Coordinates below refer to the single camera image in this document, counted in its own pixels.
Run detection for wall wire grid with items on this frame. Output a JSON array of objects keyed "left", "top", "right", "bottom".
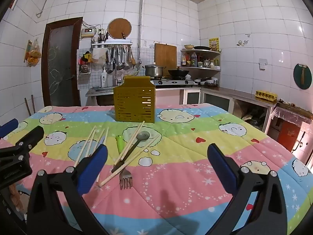
[{"left": 78, "top": 49, "right": 93, "bottom": 76}]

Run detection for row of condiment bottles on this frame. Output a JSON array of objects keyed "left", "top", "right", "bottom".
[{"left": 181, "top": 52, "right": 220, "bottom": 68}]

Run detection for gas stove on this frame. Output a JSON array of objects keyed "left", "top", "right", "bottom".
[{"left": 150, "top": 76, "right": 195, "bottom": 87}]

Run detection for black wok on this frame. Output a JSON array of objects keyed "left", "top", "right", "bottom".
[{"left": 168, "top": 67, "right": 190, "bottom": 77}]

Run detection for corner wall shelf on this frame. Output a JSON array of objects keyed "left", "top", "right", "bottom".
[{"left": 180, "top": 48, "right": 222, "bottom": 72}]

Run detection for green round board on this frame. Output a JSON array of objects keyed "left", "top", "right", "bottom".
[{"left": 293, "top": 63, "right": 312, "bottom": 90}]

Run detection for plastic covered side table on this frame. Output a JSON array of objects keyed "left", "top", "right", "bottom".
[{"left": 271, "top": 99, "right": 313, "bottom": 152}]

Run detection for kitchen counter cabinet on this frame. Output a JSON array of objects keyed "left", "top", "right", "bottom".
[{"left": 85, "top": 84, "right": 278, "bottom": 134}]

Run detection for yellow egg carton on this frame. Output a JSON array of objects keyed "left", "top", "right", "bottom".
[{"left": 255, "top": 90, "right": 278, "bottom": 101}]

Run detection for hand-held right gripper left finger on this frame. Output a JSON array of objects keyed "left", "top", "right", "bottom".
[{"left": 26, "top": 144, "right": 108, "bottom": 235}]

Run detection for colourful cartoon printed blanket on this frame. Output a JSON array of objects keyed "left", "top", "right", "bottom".
[{"left": 0, "top": 103, "right": 313, "bottom": 235}]

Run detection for row of hanging kitchen utensils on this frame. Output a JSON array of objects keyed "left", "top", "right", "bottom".
[{"left": 106, "top": 46, "right": 136, "bottom": 72}]

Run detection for wooden chopstick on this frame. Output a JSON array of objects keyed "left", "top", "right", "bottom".
[
  {"left": 73, "top": 126, "right": 96, "bottom": 167},
  {"left": 85, "top": 130, "right": 97, "bottom": 157},
  {"left": 113, "top": 121, "right": 145, "bottom": 166},
  {"left": 119, "top": 135, "right": 160, "bottom": 163},
  {"left": 96, "top": 127, "right": 109, "bottom": 184},
  {"left": 99, "top": 137, "right": 162, "bottom": 186},
  {"left": 91, "top": 128, "right": 105, "bottom": 156}
]

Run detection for group of bowls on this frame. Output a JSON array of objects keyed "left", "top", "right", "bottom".
[{"left": 194, "top": 77, "right": 219, "bottom": 87}]

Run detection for round wooden cutting board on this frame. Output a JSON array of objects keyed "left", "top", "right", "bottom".
[{"left": 108, "top": 18, "right": 132, "bottom": 40}]

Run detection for dark wooden glass door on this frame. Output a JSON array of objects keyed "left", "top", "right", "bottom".
[{"left": 41, "top": 17, "right": 83, "bottom": 107}]

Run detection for dark grey spoon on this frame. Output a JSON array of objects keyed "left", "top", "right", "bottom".
[{"left": 112, "top": 131, "right": 150, "bottom": 173}]

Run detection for rectangular wooden cutting board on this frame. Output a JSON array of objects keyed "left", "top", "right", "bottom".
[{"left": 154, "top": 43, "right": 177, "bottom": 70}]

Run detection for hanging plastic bag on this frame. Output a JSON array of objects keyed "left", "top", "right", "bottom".
[{"left": 23, "top": 38, "right": 41, "bottom": 67}]

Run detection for metal fork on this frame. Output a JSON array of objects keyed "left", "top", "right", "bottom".
[{"left": 119, "top": 149, "right": 134, "bottom": 190}]

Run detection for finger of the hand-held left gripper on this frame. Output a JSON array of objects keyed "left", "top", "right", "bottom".
[
  {"left": 0, "top": 118, "right": 19, "bottom": 139},
  {"left": 0, "top": 125, "right": 45, "bottom": 162}
]

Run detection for yellow slotted utensil holder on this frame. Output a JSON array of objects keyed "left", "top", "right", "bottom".
[{"left": 113, "top": 76, "right": 156, "bottom": 123}]

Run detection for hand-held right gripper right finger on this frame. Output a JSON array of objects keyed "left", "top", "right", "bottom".
[{"left": 207, "top": 143, "right": 288, "bottom": 235}]

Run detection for wall control box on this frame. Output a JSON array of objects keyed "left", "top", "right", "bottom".
[{"left": 81, "top": 28, "right": 96, "bottom": 39}]

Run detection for steel pot with lid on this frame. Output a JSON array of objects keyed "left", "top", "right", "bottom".
[{"left": 142, "top": 62, "right": 167, "bottom": 77}]

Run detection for grey wall pipe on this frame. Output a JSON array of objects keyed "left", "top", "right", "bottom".
[{"left": 36, "top": 0, "right": 144, "bottom": 64}]

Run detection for leaning wooden sticks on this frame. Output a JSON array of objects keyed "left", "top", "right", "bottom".
[{"left": 24, "top": 94, "right": 36, "bottom": 117}]

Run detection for metal wall utensil rack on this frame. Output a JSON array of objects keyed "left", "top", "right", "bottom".
[{"left": 91, "top": 39, "right": 133, "bottom": 49}]

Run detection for hanging beige cloth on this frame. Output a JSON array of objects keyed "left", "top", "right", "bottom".
[{"left": 92, "top": 48, "right": 107, "bottom": 64}]

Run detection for metal faucet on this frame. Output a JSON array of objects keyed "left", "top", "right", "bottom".
[{"left": 109, "top": 58, "right": 122, "bottom": 87}]

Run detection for wall hook stickers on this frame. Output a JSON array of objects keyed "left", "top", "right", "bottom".
[{"left": 236, "top": 33, "right": 251, "bottom": 47}]

